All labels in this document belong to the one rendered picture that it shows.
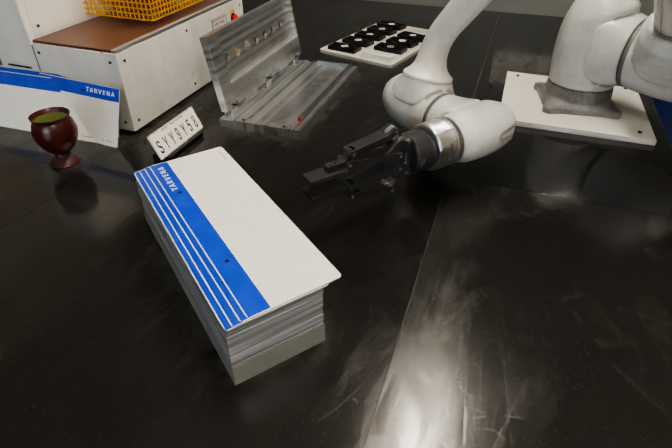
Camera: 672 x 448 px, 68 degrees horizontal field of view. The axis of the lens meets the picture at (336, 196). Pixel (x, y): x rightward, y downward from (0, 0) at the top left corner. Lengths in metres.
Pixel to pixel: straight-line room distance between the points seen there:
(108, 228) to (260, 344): 0.42
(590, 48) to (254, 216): 0.88
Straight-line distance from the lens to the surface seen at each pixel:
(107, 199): 1.04
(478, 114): 0.95
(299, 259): 0.66
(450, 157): 0.91
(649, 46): 1.22
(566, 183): 1.09
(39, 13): 1.37
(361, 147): 0.81
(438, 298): 0.77
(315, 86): 1.38
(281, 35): 1.49
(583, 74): 1.34
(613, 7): 1.31
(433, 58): 1.04
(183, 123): 1.18
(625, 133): 1.32
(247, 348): 0.63
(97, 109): 1.24
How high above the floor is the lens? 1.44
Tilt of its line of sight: 34 degrees down
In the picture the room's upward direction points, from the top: straight up
